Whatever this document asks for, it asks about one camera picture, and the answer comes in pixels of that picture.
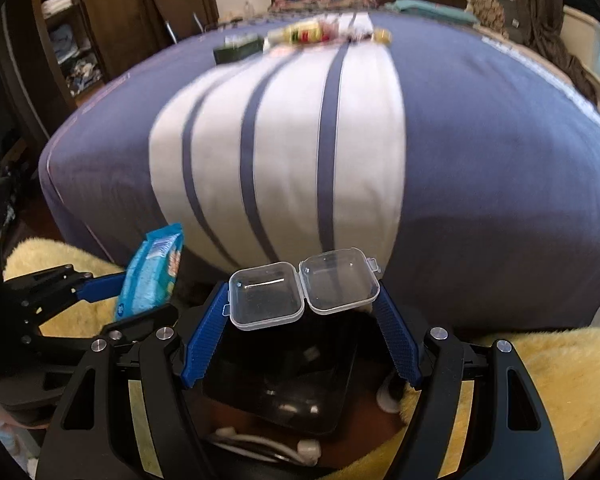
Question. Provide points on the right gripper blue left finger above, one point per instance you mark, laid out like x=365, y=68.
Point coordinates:
x=202, y=329

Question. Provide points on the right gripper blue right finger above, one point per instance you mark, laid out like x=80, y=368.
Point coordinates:
x=402, y=346

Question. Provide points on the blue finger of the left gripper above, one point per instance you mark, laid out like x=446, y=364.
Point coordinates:
x=98, y=289

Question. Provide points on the blue wet wipes packet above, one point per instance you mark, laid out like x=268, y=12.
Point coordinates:
x=151, y=275

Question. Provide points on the clear plastic hinged small box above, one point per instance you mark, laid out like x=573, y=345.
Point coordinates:
x=278, y=293

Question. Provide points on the dark green bottle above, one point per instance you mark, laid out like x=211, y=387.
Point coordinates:
x=237, y=48

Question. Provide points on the black trash bin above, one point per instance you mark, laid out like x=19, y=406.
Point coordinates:
x=294, y=375

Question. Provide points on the yellow fluffy rug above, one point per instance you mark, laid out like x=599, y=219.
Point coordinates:
x=564, y=366

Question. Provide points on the blue white striped bed cover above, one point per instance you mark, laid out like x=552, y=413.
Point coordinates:
x=467, y=166

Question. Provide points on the dark wooden wardrobe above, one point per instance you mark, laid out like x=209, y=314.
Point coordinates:
x=55, y=54

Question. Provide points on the yellow cream tube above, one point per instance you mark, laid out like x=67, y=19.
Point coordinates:
x=300, y=34

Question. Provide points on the teal folded pillow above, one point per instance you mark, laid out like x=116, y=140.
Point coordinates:
x=433, y=11

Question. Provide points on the patterned brown bag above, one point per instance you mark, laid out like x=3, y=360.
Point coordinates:
x=501, y=16

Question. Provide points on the brown curtain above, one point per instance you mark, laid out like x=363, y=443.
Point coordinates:
x=541, y=24

